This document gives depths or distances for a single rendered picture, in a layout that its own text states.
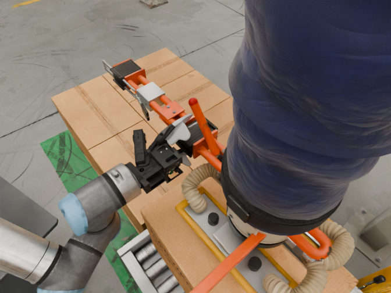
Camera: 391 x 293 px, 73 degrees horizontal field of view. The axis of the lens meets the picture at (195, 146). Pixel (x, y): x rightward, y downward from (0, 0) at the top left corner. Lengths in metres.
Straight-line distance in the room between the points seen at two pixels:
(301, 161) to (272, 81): 0.11
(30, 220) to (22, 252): 0.67
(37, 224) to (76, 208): 0.72
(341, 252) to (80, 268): 0.58
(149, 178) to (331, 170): 0.43
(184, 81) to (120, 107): 0.51
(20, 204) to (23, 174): 1.14
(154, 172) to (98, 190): 0.13
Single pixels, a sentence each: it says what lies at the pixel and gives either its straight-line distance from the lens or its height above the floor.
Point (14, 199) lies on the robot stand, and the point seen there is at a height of 0.75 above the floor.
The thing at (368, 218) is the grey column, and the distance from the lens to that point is 2.30.
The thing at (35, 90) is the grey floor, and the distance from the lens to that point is 3.24.
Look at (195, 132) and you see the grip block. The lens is 0.71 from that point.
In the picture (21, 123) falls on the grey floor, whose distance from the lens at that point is 2.94.
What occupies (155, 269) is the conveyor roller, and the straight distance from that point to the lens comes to 1.31.
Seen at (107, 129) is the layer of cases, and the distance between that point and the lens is 1.79.
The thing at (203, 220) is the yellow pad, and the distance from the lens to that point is 0.71.
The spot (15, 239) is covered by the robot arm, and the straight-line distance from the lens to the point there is 0.68.
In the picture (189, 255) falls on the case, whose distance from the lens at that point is 0.90.
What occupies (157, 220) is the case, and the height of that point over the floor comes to 0.95.
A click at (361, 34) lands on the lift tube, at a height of 1.72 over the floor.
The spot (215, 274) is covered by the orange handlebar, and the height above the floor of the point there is 1.28.
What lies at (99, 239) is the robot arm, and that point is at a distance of 0.72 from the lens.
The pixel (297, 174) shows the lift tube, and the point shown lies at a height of 1.52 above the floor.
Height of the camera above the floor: 1.82
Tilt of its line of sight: 52 degrees down
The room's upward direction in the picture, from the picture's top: straight up
